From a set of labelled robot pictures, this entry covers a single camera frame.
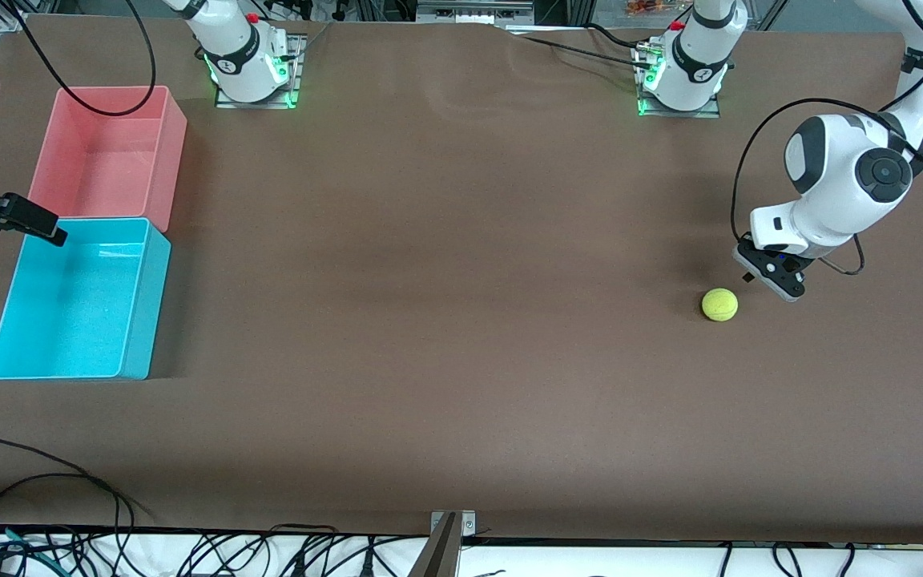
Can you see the orange clutter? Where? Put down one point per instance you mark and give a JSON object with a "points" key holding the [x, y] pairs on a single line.
{"points": [[650, 6]]}

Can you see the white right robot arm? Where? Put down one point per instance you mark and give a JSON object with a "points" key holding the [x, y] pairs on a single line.
{"points": [[241, 56]]}

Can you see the brown table cover sheet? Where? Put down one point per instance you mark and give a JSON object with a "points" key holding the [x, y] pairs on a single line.
{"points": [[461, 361]]}

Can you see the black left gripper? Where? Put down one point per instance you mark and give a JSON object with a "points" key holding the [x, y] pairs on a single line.
{"points": [[748, 276]]}

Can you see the aluminium frame profile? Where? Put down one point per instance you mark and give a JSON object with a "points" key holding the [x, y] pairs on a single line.
{"points": [[473, 10]]}

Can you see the dark grey mount bar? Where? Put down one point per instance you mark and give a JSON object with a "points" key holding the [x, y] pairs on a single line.
{"points": [[437, 553]]}

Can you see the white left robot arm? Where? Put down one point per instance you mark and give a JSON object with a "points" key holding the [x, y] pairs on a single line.
{"points": [[830, 176]]}

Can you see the pink plastic bin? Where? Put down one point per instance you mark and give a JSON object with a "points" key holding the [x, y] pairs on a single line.
{"points": [[109, 160]]}

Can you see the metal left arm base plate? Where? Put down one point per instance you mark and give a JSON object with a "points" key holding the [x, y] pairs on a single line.
{"points": [[679, 114]]}

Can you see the blue plastic bin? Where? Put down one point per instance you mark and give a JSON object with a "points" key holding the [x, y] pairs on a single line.
{"points": [[69, 320]]}

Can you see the small metal bracket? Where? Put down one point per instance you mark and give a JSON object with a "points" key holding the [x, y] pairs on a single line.
{"points": [[465, 522]]}

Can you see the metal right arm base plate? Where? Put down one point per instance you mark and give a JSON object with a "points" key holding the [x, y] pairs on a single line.
{"points": [[253, 105]]}

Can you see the yellow-green tennis ball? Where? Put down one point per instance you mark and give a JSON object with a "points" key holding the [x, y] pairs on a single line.
{"points": [[719, 305]]}

